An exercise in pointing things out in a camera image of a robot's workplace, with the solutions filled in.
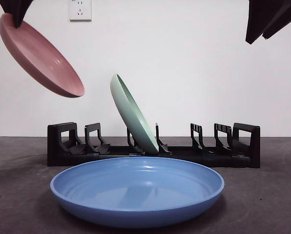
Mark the white wall socket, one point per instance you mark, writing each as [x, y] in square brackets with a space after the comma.
[80, 11]

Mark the black plastic dish rack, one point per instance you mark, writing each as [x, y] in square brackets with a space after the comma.
[243, 158]

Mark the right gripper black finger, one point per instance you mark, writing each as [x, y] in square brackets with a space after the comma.
[260, 17]
[290, 13]

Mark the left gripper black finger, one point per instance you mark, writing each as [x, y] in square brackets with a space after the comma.
[22, 9]
[7, 6]

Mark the green round plate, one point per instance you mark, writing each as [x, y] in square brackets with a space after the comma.
[130, 109]

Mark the pink round plate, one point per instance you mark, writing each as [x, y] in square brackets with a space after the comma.
[38, 56]

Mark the blue round plate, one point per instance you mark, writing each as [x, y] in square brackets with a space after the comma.
[135, 214]

